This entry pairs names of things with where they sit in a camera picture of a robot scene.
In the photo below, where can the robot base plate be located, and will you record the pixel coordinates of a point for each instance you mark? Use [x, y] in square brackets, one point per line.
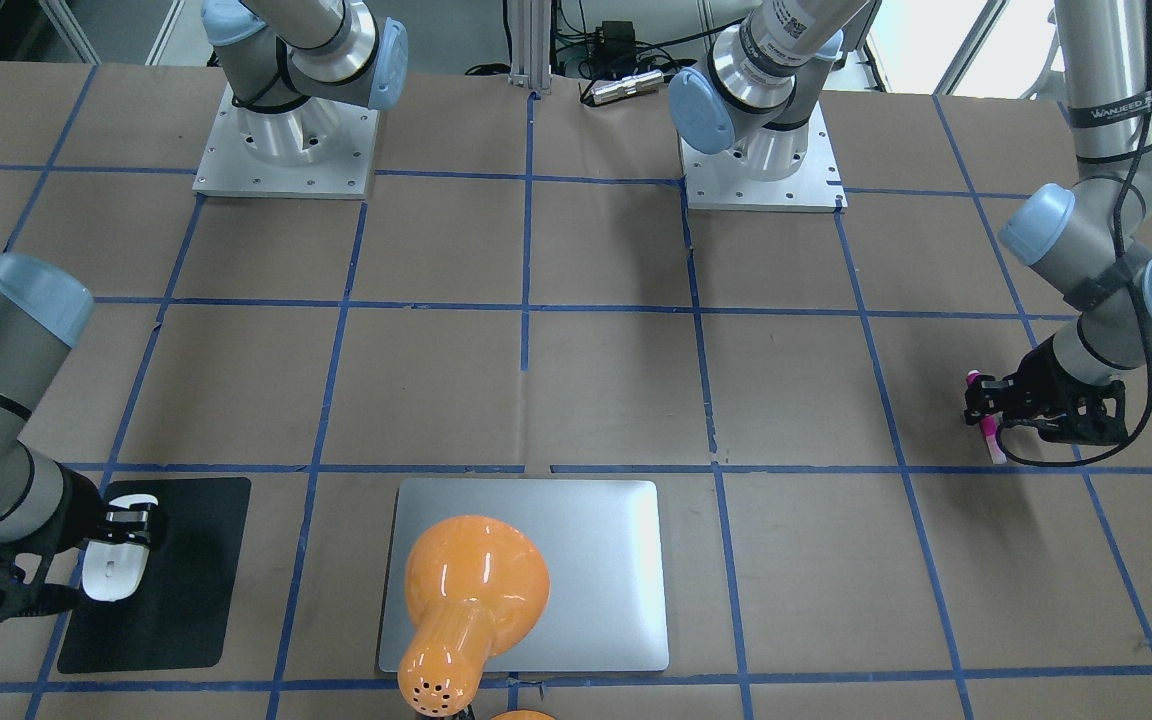
[322, 150]
[768, 170]

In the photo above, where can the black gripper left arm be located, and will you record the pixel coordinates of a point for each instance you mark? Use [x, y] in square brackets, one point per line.
[1041, 380]

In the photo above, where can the white computer mouse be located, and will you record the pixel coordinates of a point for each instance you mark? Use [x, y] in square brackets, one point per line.
[113, 572]

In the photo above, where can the silver metal cylinder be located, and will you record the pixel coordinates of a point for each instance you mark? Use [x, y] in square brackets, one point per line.
[603, 92]

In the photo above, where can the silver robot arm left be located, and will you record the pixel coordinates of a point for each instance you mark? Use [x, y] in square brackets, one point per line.
[762, 78]

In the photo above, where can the pink pen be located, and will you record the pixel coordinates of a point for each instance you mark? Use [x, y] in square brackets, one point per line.
[988, 429]

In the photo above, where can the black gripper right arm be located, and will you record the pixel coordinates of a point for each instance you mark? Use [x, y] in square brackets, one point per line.
[83, 506]

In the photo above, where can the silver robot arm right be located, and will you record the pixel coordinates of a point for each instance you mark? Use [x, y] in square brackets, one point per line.
[307, 81]

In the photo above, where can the black power adapter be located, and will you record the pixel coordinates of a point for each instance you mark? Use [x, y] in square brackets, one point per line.
[614, 42]

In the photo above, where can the silver laptop notebook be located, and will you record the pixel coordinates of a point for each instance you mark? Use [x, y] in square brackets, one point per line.
[601, 540]

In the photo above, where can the black mousepad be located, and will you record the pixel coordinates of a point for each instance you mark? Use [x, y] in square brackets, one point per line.
[178, 616]

